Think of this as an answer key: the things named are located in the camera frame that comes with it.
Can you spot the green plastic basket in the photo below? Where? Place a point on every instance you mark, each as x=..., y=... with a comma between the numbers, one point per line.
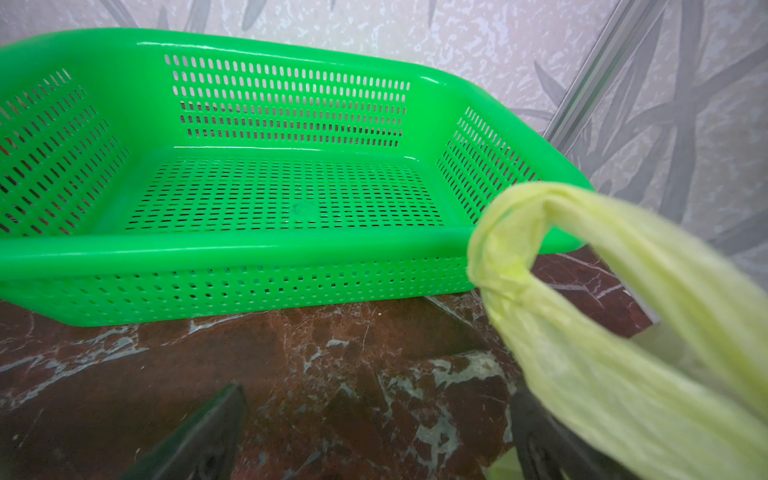
x=151, y=175

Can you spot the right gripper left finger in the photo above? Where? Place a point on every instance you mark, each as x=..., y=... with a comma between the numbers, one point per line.
x=203, y=446

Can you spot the light green plastic bag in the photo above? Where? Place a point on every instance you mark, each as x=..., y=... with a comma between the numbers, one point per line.
x=687, y=398

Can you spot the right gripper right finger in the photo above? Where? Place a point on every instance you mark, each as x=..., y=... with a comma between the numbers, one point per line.
x=547, y=449

